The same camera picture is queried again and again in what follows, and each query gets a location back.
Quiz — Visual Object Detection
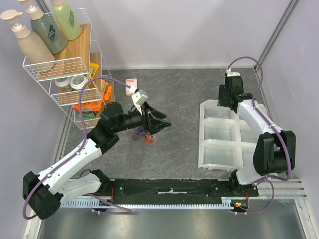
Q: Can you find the white and red small box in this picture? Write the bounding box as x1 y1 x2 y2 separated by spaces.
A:
125 78 138 96

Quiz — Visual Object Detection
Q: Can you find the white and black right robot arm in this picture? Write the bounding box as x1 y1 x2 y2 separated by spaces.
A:
218 72 296 196

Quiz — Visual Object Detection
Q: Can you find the green box on shelf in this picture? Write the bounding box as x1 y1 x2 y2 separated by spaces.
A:
82 112 97 120

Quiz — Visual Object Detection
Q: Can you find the white compartment organizer tray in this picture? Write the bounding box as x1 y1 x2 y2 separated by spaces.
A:
198 100 259 180

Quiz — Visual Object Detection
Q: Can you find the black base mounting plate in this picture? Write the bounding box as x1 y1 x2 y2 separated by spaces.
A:
95 179 259 199

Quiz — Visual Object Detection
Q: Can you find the orange flat package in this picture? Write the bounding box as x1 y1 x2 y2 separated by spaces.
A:
73 100 103 112

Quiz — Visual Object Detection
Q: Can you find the aluminium frame rail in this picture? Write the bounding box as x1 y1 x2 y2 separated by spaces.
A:
256 178 310 200

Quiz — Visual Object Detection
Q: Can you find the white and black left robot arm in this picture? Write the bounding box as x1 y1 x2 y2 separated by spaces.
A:
22 102 171 220

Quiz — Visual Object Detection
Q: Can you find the white wire shelf rack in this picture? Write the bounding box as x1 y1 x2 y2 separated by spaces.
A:
22 8 115 129

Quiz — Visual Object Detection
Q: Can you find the light green bottle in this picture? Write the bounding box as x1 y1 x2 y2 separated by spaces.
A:
50 0 82 40

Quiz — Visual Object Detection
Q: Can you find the white thin cable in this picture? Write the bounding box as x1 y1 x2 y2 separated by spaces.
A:
204 104 230 119

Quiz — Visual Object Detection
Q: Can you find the multicolour cable pile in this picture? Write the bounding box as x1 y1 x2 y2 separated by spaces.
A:
126 124 171 147

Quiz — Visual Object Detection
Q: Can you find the dark green pump bottle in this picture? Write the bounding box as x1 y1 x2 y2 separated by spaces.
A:
18 0 67 55

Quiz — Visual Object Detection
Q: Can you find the orange box on shelf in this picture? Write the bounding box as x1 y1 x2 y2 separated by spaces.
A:
102 80 112 101

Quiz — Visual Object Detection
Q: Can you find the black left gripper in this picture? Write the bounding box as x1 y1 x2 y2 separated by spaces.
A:
114 102 171 135

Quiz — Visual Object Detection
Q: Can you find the beige pump bottle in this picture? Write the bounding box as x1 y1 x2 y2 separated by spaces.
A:
0 9 55 73

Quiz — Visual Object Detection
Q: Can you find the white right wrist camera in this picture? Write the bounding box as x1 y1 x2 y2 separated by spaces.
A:
225 68 241 77

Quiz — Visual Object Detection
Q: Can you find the yellow snack packet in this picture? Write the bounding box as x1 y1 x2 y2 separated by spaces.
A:
87 62 101 80

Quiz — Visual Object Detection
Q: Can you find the slotted white cable duct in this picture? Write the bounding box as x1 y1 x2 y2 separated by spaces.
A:
61 197 243 210

